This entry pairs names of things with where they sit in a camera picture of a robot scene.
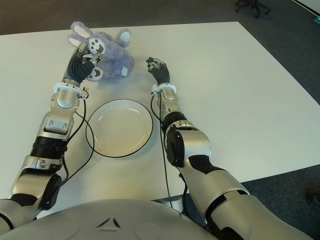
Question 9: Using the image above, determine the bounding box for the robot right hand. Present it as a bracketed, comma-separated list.
[145, 56, 172, 87]

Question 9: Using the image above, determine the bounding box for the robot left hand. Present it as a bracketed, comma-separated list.
[61, 41, 103, 86]

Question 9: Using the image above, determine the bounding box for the purple plush bunny doll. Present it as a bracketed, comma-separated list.
[67, 21, 136, 83]

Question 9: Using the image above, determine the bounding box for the white plate black rim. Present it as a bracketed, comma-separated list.
[85, 98, 154, 158]

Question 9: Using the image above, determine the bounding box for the black office chair base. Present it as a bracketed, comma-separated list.
[234, 0, 272, 19]

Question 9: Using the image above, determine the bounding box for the white table leg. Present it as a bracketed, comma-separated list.
[149, 194, 185, 214]

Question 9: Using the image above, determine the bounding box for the silver robot torso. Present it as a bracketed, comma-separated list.
[0, 198, 216, 240]

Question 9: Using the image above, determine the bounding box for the dark shoe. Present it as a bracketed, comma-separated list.
[307, 192, 320, 207]

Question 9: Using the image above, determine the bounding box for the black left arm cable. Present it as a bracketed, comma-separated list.
[58, 98, 96, 187]

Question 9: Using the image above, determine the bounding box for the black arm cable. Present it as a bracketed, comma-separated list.
[58, 98, 96, 187]
[149, 93, 174, 208]

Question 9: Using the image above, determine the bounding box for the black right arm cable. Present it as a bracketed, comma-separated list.
[149, 93, 174, 208]

